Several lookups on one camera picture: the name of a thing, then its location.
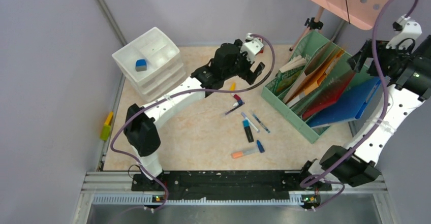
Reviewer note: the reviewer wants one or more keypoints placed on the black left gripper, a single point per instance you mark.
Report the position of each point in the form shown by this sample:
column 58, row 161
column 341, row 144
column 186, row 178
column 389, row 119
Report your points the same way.
column 248, row 75

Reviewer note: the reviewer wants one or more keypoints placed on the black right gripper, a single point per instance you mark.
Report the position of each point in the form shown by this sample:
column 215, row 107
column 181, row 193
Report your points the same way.
column 357, row 62

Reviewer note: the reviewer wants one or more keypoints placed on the green Treehouse paperback book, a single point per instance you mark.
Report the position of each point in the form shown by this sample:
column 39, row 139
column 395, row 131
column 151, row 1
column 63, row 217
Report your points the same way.
column 288, row 73

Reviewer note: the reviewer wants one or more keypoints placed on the red plastic folder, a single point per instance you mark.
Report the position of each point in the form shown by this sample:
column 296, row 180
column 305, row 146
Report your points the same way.
column 328, row 95

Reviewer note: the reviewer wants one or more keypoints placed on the white plastic drawer organizer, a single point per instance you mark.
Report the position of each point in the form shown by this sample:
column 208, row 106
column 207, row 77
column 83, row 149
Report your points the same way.
column 165, row 68

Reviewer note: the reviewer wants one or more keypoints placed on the green plastic file rack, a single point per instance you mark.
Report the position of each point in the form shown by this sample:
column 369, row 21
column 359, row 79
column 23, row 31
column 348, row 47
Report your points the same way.
column 293, row 114

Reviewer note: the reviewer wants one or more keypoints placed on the orange folder binder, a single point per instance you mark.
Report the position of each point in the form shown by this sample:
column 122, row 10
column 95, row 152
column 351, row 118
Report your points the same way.
column 329, row 60

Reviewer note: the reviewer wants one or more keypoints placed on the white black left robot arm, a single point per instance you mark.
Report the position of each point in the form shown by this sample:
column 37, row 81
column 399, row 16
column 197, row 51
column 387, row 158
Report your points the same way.
column 143, row 123

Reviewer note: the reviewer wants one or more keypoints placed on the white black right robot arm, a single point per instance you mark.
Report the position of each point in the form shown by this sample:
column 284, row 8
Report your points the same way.
column 354, row 164

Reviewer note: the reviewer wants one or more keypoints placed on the red cap small bottle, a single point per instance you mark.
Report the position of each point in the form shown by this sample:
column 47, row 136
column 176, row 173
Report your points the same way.
column 237, row 97

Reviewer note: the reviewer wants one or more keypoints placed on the dark purple pen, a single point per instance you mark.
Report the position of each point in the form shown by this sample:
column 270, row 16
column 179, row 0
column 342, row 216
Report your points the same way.
column 233, row 109

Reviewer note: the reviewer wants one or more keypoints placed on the white blue pen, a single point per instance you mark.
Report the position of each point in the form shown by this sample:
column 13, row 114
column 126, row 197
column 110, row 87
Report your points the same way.
column 250, row 122

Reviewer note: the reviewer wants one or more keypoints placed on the blue clear gel pen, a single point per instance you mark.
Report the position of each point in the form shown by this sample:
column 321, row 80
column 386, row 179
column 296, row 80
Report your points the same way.
column 260, row 122

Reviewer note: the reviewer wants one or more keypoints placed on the black marker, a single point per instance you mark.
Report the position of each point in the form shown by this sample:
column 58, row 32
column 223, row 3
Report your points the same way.
column 247, row 130

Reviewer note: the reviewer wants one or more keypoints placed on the blue file folder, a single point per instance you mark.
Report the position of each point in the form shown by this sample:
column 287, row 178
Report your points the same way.
column 349, row 107

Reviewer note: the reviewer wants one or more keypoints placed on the blue grey eraser block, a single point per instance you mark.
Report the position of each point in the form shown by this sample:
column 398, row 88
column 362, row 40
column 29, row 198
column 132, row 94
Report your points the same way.
column 141, row 65

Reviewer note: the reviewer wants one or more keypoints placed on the orange cap clear marker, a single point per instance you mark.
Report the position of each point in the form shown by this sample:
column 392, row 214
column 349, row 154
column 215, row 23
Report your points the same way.
column 245, row 152

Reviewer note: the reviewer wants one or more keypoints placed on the blue marker cap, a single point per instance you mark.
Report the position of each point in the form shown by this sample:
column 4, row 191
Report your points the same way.
column 260, row 146

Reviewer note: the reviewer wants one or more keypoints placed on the yellow green clip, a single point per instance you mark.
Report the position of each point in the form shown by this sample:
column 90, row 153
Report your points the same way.
column 106, row 128

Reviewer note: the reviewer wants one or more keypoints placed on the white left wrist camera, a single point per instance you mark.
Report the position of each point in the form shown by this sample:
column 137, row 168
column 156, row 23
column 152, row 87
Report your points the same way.
column 251, row 47

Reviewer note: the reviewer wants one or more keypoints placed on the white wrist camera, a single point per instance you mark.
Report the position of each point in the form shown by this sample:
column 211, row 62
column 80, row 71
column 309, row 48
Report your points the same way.
column 251, row 47
column 407, row 31

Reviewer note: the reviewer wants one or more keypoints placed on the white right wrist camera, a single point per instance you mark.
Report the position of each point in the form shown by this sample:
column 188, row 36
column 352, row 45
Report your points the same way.
column 407, row 31

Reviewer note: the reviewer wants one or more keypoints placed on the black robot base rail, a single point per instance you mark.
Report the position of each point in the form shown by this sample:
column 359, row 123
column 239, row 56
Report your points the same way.
column 270, row 180

